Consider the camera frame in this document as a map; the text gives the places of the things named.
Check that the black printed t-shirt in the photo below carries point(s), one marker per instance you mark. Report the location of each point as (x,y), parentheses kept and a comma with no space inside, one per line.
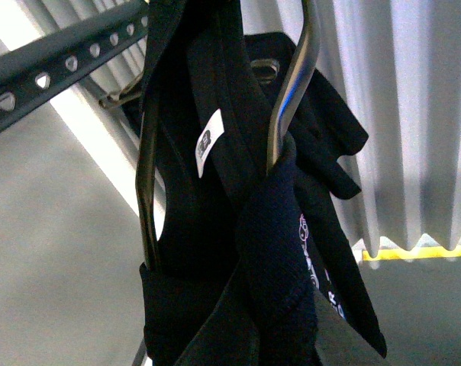
(255,267)

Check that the bronze metal clothes hanger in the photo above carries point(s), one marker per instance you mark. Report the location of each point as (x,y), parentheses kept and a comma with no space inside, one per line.
(293,88)

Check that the dark metal clothes rack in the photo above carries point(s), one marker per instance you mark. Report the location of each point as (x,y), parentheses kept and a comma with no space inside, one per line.
(33,74)

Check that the grey pleated curtain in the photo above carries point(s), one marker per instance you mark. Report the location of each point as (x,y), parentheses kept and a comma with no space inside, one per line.
(398,64)

